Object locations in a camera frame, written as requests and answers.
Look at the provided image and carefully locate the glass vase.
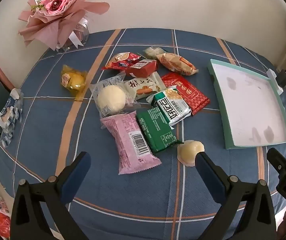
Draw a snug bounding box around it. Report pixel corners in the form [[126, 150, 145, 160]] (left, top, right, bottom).
[[58, 17, 91, 53]]

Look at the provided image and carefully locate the dark red snack packet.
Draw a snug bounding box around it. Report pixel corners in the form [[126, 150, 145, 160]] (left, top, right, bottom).
[[125, 59, 159, 78]]

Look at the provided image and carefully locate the red cracker snack packet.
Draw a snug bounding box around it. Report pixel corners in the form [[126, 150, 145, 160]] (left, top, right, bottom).
[[101, 52, 147, 70]]

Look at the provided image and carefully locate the green white silver snack packet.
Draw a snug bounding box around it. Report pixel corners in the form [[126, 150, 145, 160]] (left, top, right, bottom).
[[146, 86, 192, 127]]

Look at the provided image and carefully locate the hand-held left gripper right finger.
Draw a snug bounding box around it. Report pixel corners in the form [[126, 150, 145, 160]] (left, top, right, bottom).
[[195, 152, 276, 240]]

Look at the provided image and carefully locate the pink flower bouquet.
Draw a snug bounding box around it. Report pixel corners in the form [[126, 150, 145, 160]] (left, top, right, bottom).
[[18, 0, 111, 53]]

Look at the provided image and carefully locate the teal cardboard tray box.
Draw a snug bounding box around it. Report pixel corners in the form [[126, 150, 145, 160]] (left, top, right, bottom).
[[207, 59, 286, 150]]

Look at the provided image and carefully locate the clear packet with white bun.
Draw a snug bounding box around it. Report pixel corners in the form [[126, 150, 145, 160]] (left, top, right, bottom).
[[89, 75, 138, 118]]

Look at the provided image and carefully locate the pale packet with green edges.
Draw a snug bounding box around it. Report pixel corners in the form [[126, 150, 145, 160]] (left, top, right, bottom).
[[143, 46, 168, 60]]

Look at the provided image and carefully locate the black charger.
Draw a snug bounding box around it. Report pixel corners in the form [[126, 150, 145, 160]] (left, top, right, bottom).
[[276, 70, 286, 85]]

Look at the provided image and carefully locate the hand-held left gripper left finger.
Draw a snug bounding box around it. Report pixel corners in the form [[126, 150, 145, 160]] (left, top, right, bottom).
[[10, 151, 91, 240]]

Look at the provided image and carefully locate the blue plaid bed sheet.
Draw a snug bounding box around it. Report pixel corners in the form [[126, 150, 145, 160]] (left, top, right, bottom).
[[0, 29, 286, 240]]

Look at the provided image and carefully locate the dark green snack packet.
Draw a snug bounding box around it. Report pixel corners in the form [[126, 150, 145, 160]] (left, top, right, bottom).
[[136, 107, 182, 153]]

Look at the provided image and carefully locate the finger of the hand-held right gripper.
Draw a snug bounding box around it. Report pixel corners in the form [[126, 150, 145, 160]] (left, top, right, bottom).
[[266, 147, 286, 190]]

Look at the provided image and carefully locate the pink snack packet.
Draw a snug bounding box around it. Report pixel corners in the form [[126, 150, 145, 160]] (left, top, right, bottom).
[[100, 110, 162, 175]]

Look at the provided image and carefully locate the orange gold snack packet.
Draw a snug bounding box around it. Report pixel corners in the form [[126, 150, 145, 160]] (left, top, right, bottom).
[[156, 53, 199, 76]]

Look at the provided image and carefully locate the red packet gold print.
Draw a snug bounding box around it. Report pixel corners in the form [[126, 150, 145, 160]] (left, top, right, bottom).
[[161, 72, 210, 115]]

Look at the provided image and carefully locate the white packet with orange print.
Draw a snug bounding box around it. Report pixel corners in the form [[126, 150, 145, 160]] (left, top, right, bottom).
[[124, 71, 168, 100]]

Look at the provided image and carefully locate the blue white packet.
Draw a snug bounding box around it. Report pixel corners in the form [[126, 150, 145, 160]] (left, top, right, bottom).
[[0, 89, 24, 147]]

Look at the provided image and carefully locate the white jelly cup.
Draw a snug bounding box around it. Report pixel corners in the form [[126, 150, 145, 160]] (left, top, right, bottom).
[[177, 140, 205, 167]]

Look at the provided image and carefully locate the clear packet with yellow cake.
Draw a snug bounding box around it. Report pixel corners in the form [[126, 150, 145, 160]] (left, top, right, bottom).
[[60, 64, 87, 98]]

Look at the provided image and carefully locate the white power strip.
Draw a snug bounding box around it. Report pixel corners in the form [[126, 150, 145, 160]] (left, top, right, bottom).
[[266, 69, 283, 95]]

